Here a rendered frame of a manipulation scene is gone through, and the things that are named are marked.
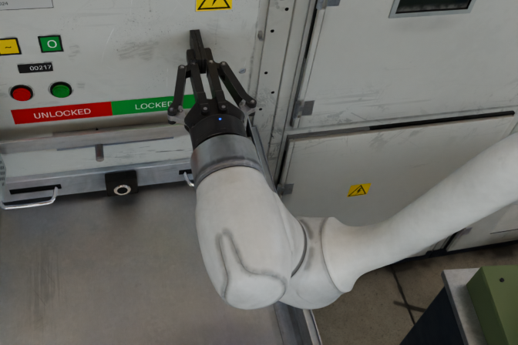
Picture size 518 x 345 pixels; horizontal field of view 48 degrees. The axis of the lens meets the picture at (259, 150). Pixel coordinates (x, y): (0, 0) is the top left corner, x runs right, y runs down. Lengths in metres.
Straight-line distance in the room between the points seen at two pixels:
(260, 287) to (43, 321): 0.54
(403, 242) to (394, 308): 1.40
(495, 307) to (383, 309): 0.90
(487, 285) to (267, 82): 0.60
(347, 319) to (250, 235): 1.43
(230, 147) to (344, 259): 0.21
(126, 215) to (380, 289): 1.18
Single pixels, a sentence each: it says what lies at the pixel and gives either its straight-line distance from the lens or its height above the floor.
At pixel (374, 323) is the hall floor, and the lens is 2.07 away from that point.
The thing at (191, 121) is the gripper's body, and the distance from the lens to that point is 0.79.
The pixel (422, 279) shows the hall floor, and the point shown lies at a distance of 2.21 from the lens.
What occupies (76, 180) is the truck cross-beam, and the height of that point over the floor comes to 0.91.
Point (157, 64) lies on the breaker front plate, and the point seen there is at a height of 1.18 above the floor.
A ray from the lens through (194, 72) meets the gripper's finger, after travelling 0.86.
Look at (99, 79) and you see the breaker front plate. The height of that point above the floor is 1.15.
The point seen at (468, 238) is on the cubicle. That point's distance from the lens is 2.19.
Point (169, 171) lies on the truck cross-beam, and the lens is 1.16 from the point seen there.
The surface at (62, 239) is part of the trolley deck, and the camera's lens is 1.16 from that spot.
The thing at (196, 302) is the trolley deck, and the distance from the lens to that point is 1.08.
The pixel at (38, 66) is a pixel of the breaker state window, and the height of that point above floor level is 1.19.
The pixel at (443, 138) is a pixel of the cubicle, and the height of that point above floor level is 0.74.
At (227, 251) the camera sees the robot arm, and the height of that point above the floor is 1.27.
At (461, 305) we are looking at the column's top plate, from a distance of 1.31.
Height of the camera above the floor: 1.83
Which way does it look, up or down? 50 degrees down
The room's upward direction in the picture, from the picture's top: 9 degrees clockwise
